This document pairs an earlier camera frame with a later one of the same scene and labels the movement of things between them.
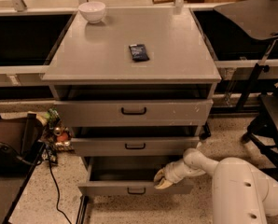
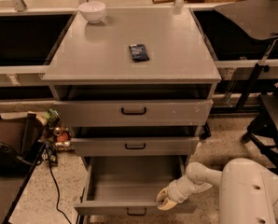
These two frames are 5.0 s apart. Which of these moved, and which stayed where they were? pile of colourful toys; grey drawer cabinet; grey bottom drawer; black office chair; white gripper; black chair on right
Moved: grey bottom drawer; white gripper
Stayed: black office chair; black chair on right; pile of colourful toys; grey drawer cabinet
